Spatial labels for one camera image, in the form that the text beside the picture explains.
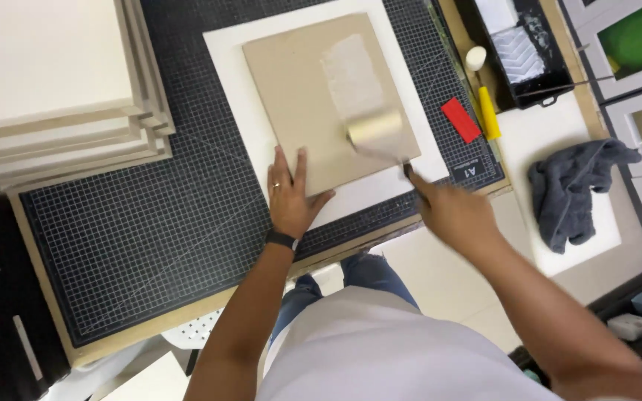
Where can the black crate with items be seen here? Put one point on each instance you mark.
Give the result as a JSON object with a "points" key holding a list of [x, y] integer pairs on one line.
{"points": [[633, 328]]}

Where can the white paper sheet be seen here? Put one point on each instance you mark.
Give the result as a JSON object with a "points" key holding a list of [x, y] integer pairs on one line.
{"points": [[232, 67]]}

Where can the black wristband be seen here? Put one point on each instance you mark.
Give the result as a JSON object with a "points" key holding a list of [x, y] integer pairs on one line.
{"points": [[281, 239]]}

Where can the brown greyboard sheet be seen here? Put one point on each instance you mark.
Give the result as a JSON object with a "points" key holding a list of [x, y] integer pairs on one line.
{"points": [[293, 83]]}

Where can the white shirt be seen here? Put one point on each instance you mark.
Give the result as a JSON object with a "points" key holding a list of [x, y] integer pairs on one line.
{"points": [[382, 351]]}

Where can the white flat strip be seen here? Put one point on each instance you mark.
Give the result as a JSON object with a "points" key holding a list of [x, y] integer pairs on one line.
{"points": [[27, 347]]}

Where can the black glue tray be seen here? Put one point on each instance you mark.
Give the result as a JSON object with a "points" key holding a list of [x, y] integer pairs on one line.
{"points": [[544, 50]]}

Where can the stack of white covered boards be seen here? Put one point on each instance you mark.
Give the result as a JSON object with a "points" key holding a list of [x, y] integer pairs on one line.
{"points": [[42, 61]]}

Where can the black gridded cutting mat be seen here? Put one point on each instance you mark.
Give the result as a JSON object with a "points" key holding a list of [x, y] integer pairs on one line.
{"points": [[131, 250]]}

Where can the brown base board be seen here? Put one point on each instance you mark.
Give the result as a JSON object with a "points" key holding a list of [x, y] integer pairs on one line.
{"points": [[131, 343]]}

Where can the white perforated stool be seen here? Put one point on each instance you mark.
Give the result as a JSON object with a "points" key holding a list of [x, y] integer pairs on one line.
{"points": [[195, 331]]}

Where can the person's left hand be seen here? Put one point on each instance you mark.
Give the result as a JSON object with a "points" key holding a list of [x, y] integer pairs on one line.
{"points": [[290, 206]]}

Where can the grey cloth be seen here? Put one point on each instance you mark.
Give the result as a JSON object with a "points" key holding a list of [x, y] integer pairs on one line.
{"points": [[566, 189]]}

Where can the red plastic scraper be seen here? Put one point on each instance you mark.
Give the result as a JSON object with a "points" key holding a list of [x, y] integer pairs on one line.
{"points": [[461, 120]]}

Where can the grey glass-door cabinet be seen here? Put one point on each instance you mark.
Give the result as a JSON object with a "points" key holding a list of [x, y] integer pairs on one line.
{"points": [[633, 39]]}

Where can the person's right fingers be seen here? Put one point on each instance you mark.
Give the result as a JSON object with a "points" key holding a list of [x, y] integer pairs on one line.
{"points": [[421, 186]]}

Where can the metal ruler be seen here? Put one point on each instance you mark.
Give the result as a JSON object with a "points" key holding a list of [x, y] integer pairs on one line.
{"points": [[438, 28]]}

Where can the cream card sheet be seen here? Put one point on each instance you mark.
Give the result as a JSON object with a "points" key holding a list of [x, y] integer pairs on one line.
{"points": [[148, 381]]}

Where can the person's right hand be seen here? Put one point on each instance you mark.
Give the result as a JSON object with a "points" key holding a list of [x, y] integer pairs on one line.
{"points": [[457, 214]]}

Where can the white table sheet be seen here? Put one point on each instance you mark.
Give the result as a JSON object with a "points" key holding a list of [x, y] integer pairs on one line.
{"points": [[538, 128]]}

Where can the blue jeans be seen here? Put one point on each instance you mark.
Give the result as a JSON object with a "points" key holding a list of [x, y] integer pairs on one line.
{"points": [[368, 273]]}

